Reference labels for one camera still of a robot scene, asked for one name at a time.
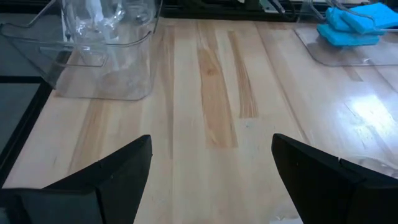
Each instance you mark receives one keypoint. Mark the wide clear plastic bin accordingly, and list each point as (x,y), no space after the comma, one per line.
(130,87)

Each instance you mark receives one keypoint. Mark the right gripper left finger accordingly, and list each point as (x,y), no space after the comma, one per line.
(77,199)

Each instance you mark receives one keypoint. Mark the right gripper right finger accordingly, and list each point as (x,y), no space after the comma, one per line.
(335,199)

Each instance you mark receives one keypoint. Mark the clear pump soap bottle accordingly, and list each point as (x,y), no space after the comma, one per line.
(140,12)
(93,12)

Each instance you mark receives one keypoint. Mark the blue sponge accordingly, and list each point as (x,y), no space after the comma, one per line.
(373,17)
(348,39)
(334,18)

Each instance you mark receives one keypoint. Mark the narrow clear plastic bin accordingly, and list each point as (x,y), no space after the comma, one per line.
(335,59)

